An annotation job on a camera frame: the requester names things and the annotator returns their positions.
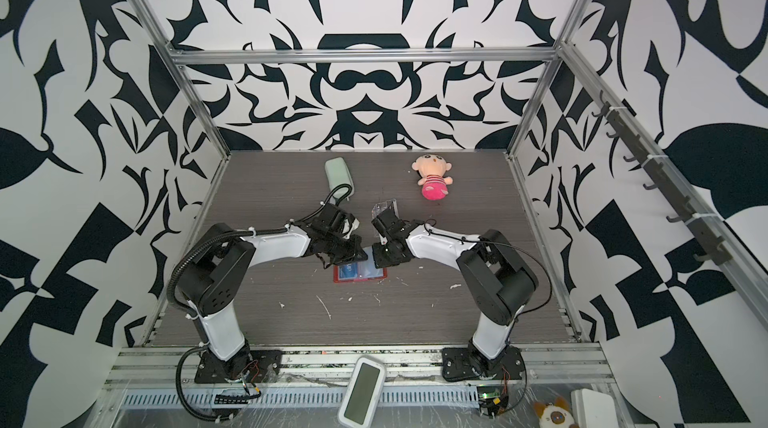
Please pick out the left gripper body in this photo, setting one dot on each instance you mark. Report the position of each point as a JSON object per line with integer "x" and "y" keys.
{"x": 343, "y": 250}

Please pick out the red card holder wallet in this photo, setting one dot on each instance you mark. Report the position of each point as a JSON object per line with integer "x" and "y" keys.
{"x": 359, "y": 271}

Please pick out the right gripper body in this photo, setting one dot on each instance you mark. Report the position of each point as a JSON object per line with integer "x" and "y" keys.
{"x": 384, "y": 255}

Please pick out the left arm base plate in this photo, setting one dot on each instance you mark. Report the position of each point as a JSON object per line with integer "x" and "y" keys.
{"x": 258, "y": 366}

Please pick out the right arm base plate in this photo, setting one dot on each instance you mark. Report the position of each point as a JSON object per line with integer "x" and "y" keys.
{"x": 468, "y": 363}

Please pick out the white box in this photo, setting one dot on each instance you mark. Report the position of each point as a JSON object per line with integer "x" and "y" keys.
{"x": 593, "y": 409}

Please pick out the clear plastic card box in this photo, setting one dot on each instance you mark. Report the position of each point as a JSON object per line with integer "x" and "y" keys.
{"x": 382, "y": 206}

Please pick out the small green circuit board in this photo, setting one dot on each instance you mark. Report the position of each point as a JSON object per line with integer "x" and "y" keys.
{"x": 492, "y": 400}

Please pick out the mint green glasses case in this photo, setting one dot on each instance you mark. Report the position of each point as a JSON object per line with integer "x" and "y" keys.
{"x": 339, "y": 178}

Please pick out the pink plush doll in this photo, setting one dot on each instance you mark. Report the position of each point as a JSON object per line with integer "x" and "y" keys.
{"x": 433, "y": 179}

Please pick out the white brown plush toy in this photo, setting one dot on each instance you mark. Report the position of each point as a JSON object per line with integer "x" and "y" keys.
{"x": 555, "y": 415}

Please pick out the white timer display device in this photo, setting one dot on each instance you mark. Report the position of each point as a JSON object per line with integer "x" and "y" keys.
{"x": 363, "y": 393}

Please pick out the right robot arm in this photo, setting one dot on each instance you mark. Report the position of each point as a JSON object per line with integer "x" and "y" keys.
{"x": 500, "y": 282}

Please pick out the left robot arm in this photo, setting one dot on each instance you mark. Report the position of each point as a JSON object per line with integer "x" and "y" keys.
{"x": 207, "y": 279}

